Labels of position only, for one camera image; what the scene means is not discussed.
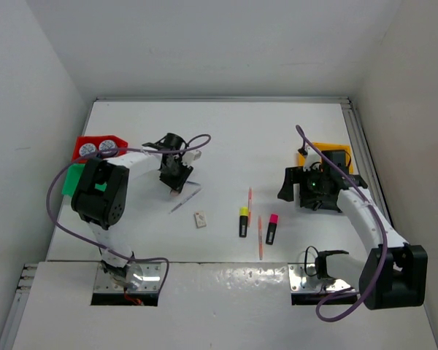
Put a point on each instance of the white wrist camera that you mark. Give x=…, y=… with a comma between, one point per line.
x=307, y=156
x=191, y=156

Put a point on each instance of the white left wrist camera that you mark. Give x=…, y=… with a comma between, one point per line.
x=191, y=156

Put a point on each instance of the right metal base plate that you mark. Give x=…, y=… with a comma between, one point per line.
x=303, y=280

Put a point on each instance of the small white eraser card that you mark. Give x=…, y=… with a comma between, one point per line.
x=200, y=219

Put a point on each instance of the red plastic bin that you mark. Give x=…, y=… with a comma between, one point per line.
x=97, y=140

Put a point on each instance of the grey purple pen lower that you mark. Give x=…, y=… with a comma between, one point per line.
x=185, y=200

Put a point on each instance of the black plastic bin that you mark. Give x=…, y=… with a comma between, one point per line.
x=315, y=205

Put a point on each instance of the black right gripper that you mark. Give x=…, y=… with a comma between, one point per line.
x=292, y=176

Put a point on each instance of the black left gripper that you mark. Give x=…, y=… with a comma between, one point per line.
x=177, y=182

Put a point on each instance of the green plastic bin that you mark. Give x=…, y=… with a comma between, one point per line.
x=73, y=175

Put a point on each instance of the orange pen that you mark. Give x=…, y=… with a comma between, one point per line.
x=249, y=205
x=260, y=239

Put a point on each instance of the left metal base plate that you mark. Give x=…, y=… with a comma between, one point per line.
x=141, y=278

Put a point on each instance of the yellow highlighter marker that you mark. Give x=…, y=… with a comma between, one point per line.
x=243, y=221

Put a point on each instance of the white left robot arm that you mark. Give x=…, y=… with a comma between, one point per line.
x=100, y=195

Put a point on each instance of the metal base plate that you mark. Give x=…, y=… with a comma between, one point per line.
x=303, y=280
x=141, y=278

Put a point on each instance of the pink highlighter marker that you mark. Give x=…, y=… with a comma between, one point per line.
x=271, y=229

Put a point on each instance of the yellow plastic bin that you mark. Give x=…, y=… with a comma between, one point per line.
x=335, y=147

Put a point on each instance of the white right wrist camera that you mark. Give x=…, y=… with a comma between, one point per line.
x=307, y=156

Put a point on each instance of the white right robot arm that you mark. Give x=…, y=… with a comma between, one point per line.
x=394, y=273

